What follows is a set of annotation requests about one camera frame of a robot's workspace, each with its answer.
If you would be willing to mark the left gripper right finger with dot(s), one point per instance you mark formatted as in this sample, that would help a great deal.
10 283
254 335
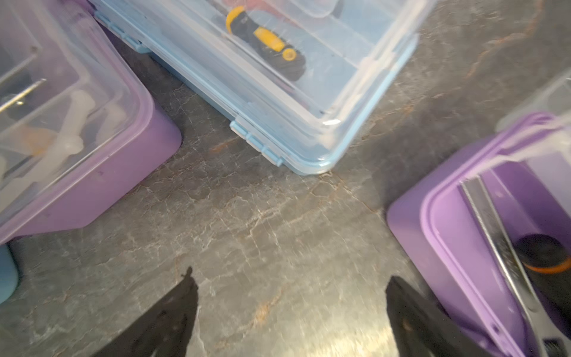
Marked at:
421 329

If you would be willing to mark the blue toolbox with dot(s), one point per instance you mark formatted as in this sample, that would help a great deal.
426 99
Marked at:
353 50
9 274

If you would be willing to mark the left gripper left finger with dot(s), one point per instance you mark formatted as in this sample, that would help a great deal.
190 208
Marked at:
165 329

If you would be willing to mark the purple toolbox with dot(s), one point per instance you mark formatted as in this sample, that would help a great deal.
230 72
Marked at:
78 128
525 166

